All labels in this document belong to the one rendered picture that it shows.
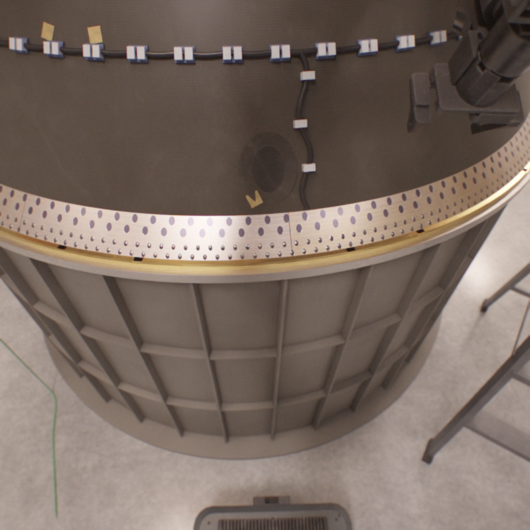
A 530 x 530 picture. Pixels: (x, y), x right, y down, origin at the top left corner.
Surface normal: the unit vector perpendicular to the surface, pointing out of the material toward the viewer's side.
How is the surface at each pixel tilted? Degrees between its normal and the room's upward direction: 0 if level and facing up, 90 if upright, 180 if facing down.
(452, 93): 30
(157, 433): 0
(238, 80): 62
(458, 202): 43
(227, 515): 0
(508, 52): 111
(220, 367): 90
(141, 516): 0
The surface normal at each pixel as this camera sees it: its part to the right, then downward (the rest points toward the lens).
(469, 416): -0.51, 0.45
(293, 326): 0.16, 0.74
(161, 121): -0.07, 0.36
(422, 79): 0.02, -0.19
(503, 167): 0.45, -0.08
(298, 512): 0.01, -0.65
